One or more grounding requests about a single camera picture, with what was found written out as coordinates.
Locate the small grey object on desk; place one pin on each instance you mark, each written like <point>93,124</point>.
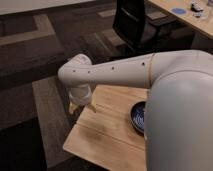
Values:
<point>197,15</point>

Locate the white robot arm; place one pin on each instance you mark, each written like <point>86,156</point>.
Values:
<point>178,128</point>

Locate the dark blue patterned bowl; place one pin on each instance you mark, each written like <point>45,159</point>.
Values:
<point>137,117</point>

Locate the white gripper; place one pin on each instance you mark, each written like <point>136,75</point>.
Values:
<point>80,96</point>

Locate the black office chair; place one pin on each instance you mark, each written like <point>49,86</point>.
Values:
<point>140,25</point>

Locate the light wooden desk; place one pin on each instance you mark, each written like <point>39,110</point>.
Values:
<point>203,24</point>

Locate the blue round disc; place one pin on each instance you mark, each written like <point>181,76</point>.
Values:
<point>178,11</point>

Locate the small white black object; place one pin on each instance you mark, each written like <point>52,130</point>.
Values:
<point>195,7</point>

